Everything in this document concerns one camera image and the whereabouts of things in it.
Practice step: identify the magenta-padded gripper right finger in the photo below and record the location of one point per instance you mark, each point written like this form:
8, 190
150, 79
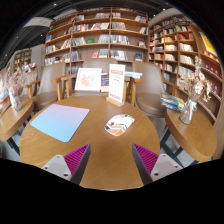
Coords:
146, 159

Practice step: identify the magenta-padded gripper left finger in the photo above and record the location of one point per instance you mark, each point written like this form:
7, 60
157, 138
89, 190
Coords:
77, 159

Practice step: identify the white orange patterned computer mouse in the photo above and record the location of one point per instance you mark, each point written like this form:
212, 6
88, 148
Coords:
118, 125

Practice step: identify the pastel blue pink mouse pad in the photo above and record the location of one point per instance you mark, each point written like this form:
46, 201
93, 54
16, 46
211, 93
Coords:
60, 121

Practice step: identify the round wooden side table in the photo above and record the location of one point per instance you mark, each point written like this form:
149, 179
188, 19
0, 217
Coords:
13, 121
193, 136

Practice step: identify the brown padded wooden armchair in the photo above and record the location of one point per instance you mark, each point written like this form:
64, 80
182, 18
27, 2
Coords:
150, 100
100, 63
48, 83

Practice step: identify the stack of colourful books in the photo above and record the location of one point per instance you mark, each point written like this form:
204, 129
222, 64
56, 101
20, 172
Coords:
172, 101

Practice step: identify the glass vase with dried flowers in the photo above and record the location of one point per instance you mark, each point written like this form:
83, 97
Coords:
16, 98
188, 111

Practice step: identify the white framed floral picture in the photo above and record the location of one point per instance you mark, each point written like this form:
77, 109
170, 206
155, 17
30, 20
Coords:
88, 80

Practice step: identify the dark upright book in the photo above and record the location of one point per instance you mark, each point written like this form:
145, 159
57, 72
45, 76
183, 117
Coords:
105, 83

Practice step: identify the white orange sign, wooden base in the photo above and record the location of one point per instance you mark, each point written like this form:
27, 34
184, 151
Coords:
116, 83

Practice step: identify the light blue book stack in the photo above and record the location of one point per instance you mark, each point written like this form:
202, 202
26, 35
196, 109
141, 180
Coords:
133, 74

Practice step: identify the distant wooden bookshelf unit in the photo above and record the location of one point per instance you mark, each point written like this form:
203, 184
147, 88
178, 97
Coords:
22, 59

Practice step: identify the curved wooden bookshelf unit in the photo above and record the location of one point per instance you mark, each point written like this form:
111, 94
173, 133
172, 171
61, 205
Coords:
186, 50

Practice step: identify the wide wooden bookshelf unit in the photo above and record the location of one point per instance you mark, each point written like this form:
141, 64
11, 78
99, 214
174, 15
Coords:
96, 33

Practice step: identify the white hanging ceiling panel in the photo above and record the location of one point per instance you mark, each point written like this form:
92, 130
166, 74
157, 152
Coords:
38, 21

